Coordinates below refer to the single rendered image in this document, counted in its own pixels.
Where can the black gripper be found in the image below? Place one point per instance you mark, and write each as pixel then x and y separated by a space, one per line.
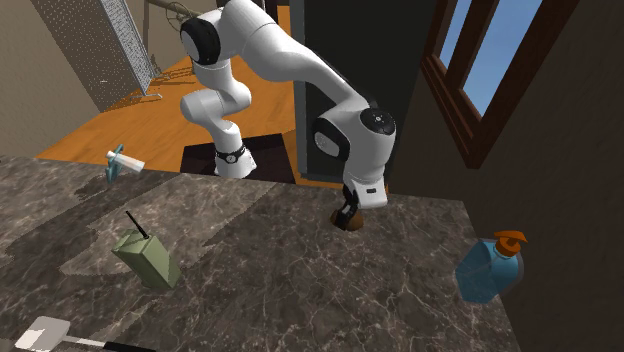
pixel 349 204

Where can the brown framed window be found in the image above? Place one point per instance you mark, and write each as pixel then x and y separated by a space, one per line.
pixel 456 105

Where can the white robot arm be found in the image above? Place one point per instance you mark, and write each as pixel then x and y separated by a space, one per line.
pixel 292 53

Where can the dark robot stand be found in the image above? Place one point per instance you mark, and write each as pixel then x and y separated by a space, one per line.
pixel 268 156

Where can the grey perforated standing panel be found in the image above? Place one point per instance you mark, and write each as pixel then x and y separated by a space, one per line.
pixel 128 44

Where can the green box with black antenna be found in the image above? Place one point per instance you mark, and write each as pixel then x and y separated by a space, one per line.
pixel 151 261

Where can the teal and white tool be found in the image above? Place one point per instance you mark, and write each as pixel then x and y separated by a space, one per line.
pixel 116 163

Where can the dark door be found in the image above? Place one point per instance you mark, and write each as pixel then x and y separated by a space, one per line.
pixel 370 53

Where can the blue bottle with orange pump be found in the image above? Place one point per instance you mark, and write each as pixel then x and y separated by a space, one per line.
pixel 487 273

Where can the brown round thing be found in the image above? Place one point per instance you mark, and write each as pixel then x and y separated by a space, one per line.
pixel 355 222

